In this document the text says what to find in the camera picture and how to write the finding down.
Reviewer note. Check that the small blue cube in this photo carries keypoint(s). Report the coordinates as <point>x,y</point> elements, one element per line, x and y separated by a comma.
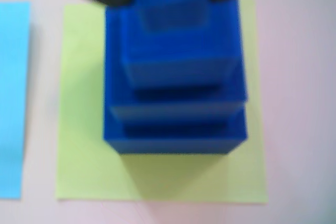
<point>178,51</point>

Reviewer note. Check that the medium blue cube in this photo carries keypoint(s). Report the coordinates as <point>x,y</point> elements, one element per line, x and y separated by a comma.
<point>113,77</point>

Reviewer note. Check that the green paper square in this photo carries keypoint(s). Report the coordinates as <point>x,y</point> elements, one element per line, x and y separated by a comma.
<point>78,103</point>

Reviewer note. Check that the light blue paper square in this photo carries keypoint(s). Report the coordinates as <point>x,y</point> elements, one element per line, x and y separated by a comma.
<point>13,77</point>

